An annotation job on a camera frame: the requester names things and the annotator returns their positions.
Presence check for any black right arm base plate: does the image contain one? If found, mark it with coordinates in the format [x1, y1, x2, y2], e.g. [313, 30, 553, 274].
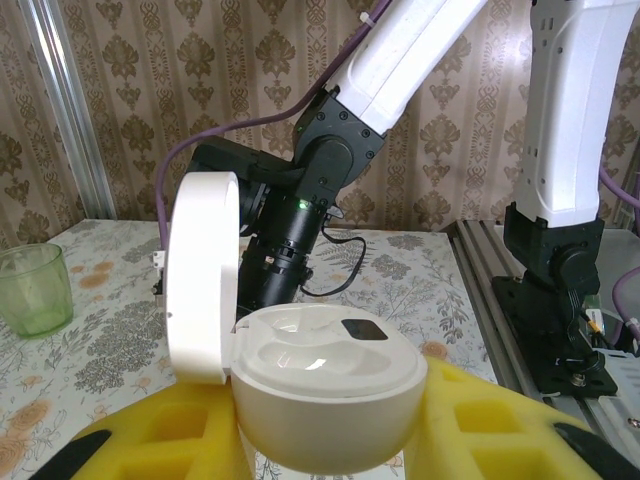
[491, 273, 619, 400]

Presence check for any aluminium frame post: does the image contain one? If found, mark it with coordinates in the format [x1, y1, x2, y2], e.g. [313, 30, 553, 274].
[19, 0, 119, 221]

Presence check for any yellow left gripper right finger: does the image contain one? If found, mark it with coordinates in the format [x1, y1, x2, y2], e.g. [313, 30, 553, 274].
[399, 357, 640, 480]

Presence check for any white earbud charging case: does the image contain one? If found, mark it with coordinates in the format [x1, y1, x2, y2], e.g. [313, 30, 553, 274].
[164, 172, 429, 474]

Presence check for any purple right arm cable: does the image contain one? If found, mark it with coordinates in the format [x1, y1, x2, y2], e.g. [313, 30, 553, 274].
[157, 0, 640, 346]

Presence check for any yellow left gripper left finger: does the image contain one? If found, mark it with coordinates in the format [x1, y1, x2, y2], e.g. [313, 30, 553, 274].
[29, 372, 259, 480]

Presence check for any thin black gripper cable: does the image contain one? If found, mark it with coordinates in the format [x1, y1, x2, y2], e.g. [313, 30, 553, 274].
[319, 227, 369, 296]

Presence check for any green translucent plastic cup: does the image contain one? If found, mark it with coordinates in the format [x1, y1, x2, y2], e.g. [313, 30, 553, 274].
[0, 243, 75, 341]

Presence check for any aluminium front rail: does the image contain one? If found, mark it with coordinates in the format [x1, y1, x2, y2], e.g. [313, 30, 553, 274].
[447, 218, 640, 480]

